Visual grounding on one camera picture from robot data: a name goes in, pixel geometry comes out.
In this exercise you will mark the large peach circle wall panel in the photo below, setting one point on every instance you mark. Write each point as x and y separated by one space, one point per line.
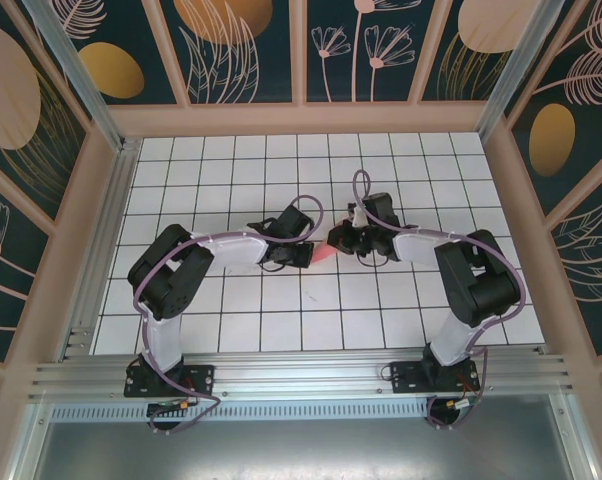
31 125

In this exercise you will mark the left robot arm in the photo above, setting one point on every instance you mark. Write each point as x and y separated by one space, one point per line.
171 280

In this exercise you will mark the pink leaf outlines wall panel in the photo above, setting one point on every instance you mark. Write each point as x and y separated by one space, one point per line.
591 260

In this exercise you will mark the long aluminium base rail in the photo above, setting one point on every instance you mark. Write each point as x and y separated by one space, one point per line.
306 372

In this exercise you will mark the orange circle leaves wall panel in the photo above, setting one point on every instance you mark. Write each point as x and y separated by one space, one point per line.
221 50

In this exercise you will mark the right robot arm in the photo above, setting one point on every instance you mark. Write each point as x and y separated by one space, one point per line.
481 285

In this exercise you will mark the peach circle gold leaves panel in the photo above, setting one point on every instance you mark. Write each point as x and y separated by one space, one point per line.
461 60

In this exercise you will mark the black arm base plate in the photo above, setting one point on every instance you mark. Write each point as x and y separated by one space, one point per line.
201 380
406 377

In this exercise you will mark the golden oval feather wall panel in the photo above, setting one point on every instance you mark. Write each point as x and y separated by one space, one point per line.
571 100

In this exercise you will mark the single flower outline wall panel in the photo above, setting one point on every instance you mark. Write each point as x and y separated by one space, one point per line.
6 275

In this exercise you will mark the aluminium corner post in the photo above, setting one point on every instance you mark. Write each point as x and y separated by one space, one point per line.
76 75
511 75

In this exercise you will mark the pink flowers wall panel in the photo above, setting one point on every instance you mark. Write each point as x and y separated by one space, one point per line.
361 60

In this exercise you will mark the aluminium side rail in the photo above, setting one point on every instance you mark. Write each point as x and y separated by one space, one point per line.
116 200

